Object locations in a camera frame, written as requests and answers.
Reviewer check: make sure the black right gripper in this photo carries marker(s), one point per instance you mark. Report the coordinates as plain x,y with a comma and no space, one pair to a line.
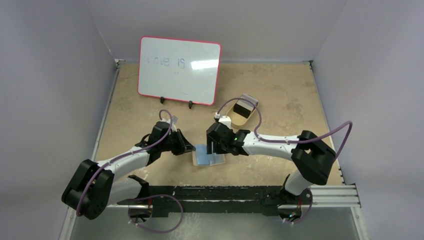
214,136

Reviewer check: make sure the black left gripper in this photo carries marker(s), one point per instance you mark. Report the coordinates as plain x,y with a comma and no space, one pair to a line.
183,146

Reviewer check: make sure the beige card holder wallet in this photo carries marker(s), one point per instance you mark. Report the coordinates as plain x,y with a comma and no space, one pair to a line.
200,158

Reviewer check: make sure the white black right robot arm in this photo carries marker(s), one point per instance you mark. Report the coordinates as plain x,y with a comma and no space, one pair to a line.
312,157

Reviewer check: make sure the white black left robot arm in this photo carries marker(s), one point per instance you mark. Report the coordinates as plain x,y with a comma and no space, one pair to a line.
90,187

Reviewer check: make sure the beige oval card tray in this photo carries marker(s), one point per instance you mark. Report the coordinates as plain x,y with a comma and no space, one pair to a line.
238,121

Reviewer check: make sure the pink framed whiteboard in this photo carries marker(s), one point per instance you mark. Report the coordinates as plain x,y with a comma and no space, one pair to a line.
179,69

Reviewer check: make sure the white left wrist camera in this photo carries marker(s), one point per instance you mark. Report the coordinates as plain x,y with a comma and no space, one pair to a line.
173,122

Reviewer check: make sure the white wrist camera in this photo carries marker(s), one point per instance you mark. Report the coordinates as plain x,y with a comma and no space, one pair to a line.
223,119
173,122

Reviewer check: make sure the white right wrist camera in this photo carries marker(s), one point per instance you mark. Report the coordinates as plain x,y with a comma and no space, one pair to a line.
223,119

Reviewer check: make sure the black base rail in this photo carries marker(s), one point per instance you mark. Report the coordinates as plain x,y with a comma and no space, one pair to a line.
159,201

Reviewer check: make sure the aluminium extrusion frame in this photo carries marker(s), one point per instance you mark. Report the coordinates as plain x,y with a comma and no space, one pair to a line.
335,196

